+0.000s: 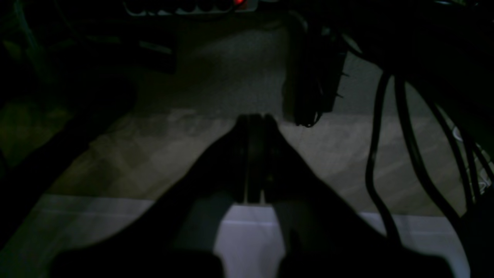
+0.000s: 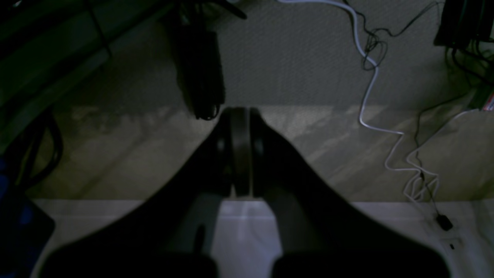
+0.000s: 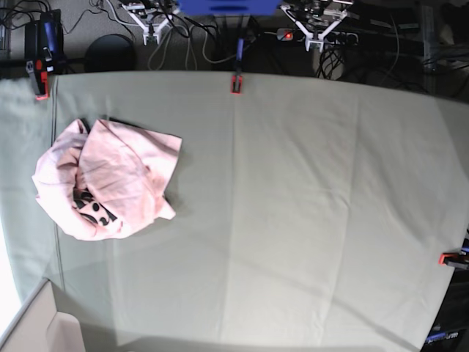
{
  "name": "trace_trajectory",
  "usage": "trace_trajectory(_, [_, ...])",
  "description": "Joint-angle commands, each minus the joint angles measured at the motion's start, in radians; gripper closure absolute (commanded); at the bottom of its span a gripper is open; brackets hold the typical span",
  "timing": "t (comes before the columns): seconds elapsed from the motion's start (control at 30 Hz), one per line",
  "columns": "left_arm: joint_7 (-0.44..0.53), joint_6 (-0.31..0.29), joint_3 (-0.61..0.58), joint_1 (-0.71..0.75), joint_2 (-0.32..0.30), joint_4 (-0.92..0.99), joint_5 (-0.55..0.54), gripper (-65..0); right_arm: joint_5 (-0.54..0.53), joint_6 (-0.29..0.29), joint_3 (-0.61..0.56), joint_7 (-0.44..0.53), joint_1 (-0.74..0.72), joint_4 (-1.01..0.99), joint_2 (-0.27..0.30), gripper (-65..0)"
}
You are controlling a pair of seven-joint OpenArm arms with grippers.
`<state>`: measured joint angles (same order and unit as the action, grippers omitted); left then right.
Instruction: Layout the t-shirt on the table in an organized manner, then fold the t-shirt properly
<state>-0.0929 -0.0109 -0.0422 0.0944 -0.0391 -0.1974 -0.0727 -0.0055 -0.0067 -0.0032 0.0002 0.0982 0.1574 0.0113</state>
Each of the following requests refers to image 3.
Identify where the pink t-shirt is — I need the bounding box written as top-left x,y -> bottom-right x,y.
32,120 -> 182,241

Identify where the red black clamp middle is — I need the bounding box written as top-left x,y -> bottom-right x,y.
231,37 -> 244,94

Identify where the red black clamp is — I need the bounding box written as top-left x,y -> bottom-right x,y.
24,20 -> 56,100
231,37 -> 244,94
439,238 -> 468,271

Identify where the black power strip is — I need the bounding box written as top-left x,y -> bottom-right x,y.
274,28 -> 359,46

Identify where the black round stool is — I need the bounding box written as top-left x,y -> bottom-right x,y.
84,34 -> 137,73

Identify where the blue plastic box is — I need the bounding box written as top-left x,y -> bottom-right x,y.
178,0 -> 281,15

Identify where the red black clamp left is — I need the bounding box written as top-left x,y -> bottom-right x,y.
24,20 -> 56,100

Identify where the red black clamp right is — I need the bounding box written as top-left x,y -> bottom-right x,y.
439,238 -> 468,271

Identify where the white cardboard box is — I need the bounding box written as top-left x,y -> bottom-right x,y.
1,279 -> 86,352

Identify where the white cable on floor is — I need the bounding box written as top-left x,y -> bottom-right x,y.
146,14 -> 239,71

